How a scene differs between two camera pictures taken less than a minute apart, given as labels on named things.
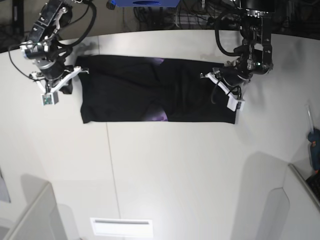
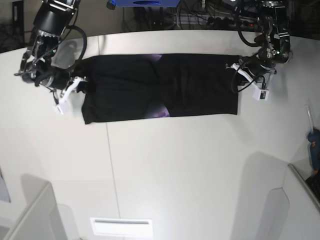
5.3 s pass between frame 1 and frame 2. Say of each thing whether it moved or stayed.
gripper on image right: moved
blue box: stayed
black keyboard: stayed
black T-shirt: stayed
